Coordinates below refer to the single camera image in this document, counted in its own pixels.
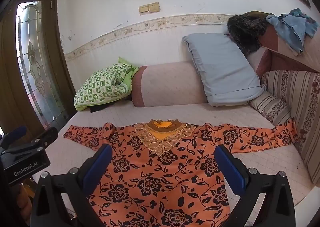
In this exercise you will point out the pink brown sofa backrest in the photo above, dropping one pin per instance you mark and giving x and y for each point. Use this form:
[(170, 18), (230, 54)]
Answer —
[(282, 54)]

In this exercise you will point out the pink bolster pillow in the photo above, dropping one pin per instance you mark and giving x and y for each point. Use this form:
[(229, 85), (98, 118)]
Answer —
[(170, 84)]

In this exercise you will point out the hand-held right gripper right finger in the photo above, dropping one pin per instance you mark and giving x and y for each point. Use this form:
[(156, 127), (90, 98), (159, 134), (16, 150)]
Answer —
[(230, 169)]

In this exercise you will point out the wooden stained glass door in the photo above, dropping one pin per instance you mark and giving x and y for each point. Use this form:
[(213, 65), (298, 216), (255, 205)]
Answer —
[(32, 67)]

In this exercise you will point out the blue crumpled cloth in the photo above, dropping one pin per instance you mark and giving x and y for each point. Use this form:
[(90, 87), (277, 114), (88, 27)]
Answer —
[(290, 29)]

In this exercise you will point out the yellowed wall switch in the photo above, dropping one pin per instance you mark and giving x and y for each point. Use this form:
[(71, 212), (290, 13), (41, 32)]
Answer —
[(143, 10), (154, 7)]

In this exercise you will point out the orange black floral blouse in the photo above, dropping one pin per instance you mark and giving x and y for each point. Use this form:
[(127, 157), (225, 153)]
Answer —
[(160, 179)]

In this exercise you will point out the light blue pillow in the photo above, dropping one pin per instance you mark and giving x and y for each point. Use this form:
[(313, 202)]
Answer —
[(225, 72)]

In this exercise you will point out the person's left hand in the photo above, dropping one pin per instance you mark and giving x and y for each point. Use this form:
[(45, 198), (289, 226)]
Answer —
[(23, 199)]

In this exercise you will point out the green patterned pillow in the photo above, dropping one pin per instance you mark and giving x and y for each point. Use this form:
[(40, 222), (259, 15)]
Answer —
[(100, 87)]

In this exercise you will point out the dark furry cloth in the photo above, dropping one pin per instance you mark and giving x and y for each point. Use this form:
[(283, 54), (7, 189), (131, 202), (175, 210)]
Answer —
[(246, 32)]

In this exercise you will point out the large striped floral cushion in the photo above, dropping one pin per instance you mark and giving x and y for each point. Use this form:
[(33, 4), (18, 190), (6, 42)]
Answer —
[(300, 107)]

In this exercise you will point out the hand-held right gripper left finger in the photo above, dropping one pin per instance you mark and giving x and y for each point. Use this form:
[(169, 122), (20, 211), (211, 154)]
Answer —
[(97, 167)]

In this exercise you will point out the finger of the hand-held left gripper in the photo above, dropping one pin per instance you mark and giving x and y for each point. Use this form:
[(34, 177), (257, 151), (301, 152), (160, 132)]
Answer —
[(15, 133), (47, 137)]

